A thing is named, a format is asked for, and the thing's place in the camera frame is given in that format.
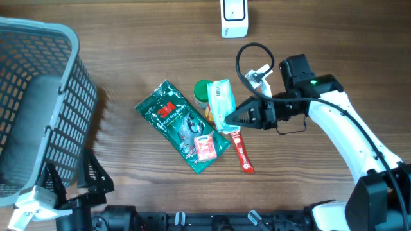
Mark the pink tissue packet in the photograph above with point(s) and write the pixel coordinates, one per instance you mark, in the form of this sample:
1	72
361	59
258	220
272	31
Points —
205	148

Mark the white barcode scanner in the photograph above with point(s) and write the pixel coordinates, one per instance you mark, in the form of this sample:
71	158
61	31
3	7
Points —
234	18

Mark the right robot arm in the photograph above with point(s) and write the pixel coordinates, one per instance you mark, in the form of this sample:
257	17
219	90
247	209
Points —
381	196

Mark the green lid white jar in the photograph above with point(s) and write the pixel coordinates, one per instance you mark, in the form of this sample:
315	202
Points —
200	93

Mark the green 3M gloves packet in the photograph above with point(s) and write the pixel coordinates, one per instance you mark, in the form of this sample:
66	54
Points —
171	114

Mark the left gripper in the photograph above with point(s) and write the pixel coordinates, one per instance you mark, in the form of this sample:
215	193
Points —
97	187

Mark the grey plastic mesh basket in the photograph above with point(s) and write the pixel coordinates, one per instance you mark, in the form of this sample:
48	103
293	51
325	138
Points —
47	104

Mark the green cap sauce bottle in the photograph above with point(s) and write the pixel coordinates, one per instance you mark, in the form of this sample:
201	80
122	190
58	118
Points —
209	115

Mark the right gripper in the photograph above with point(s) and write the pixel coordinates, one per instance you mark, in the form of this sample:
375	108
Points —
261	112

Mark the red coffee stick sachet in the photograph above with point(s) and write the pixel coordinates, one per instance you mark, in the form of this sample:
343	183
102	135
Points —
245	163

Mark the light blue wipes packet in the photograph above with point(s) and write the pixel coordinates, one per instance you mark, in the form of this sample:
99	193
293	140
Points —
222	103

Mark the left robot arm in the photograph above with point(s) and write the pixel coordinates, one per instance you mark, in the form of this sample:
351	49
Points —
77	215

